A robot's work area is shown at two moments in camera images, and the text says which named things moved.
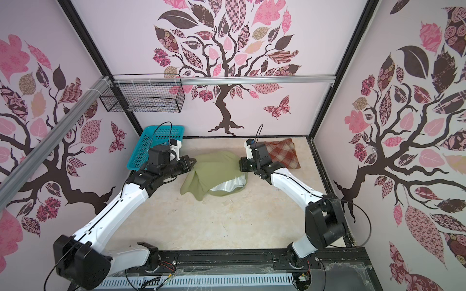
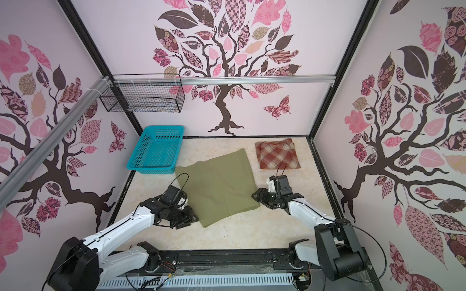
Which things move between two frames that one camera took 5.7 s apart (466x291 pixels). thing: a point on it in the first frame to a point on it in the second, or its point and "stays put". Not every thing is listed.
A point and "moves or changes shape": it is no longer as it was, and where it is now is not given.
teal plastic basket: x=151 y=136 stays put
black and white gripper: x=163 y=155 to x=174 y=196
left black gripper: x=184 y=160 to x=188 y=219
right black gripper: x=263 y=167 to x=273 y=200
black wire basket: x=144 y=93 stays put
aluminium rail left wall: x=31 y=160 stays put
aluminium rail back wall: x=227 y=79 stays put
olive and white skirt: x=216 y=173 moves or changes shape
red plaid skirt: x=283 y=151 stays put
